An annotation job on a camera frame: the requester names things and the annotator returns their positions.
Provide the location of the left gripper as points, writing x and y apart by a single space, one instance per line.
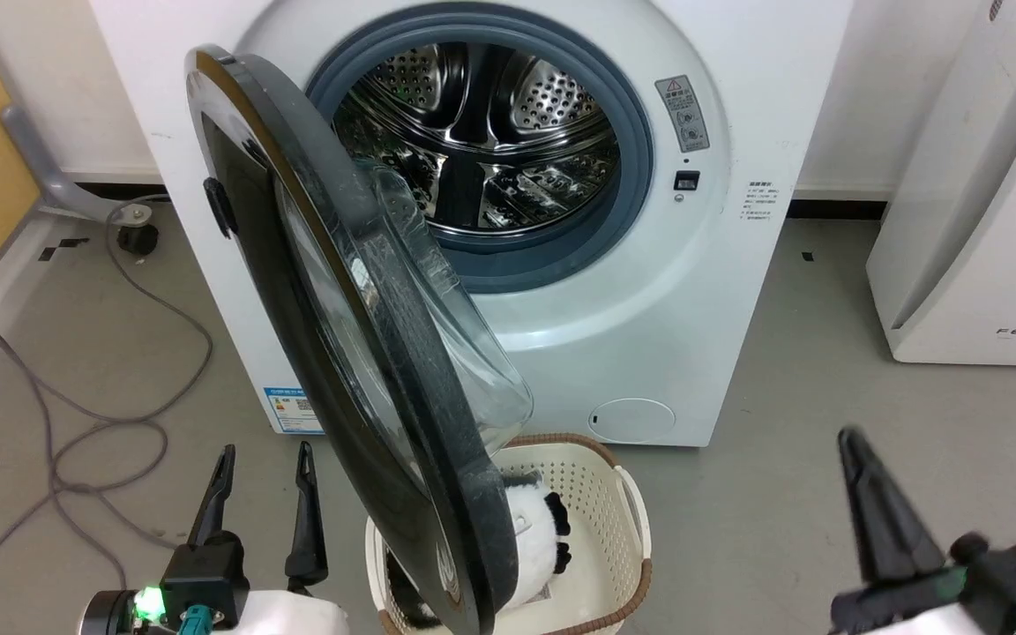
204 578

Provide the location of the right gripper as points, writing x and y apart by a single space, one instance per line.
1011 591

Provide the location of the black round washer door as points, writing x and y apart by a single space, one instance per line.
283 309

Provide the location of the white front-load washing machine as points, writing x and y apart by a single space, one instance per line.
737 291

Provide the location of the black door lock slot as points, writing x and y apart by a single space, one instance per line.
687 181

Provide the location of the grey rubber door gasket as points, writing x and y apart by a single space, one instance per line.
636 176

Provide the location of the blue energy label sticker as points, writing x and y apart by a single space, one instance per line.
289 410

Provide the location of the white and black plush toy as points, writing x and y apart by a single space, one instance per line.
530 538

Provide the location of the cream laundry basket brown rim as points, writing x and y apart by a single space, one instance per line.
603 516

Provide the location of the black caster wheel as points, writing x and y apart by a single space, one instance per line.
137 240

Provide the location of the white air purifier appliance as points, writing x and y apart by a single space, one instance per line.
984 220

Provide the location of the grey metal furniture leg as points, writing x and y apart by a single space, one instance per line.
49 181

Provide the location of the grey warning sticker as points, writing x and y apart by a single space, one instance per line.
683 113

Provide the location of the stainless steel washer drum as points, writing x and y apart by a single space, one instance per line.
508 115

